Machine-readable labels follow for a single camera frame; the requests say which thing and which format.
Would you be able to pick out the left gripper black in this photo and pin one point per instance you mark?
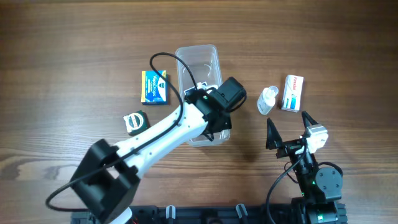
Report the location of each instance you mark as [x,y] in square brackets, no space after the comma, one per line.
[219,123]

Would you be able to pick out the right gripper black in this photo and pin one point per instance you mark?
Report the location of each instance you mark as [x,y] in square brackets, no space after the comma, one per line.
[290,148]

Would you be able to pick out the blue yellow VapoDrops box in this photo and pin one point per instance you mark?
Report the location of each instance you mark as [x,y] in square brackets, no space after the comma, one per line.
[154,89]

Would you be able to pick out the green Zam-Buk box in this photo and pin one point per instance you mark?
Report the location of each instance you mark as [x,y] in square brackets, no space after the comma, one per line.
[136,122]

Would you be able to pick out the Hansaplast plaster box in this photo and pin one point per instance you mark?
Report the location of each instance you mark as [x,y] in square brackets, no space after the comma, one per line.
[200,85]

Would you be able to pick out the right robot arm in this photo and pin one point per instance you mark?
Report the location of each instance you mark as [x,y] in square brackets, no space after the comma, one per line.
[320,183]

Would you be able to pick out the clear plastic container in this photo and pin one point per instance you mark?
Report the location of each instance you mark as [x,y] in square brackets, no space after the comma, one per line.
[203,62]

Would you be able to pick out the white Panadol box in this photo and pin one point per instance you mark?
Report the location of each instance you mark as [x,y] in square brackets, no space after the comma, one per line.
[292,93]

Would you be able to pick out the white spray bottle clear cap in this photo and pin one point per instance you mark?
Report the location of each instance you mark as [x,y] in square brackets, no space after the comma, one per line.
[266,100]

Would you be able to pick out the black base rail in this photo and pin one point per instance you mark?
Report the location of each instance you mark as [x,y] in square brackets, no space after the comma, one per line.
[281,213]

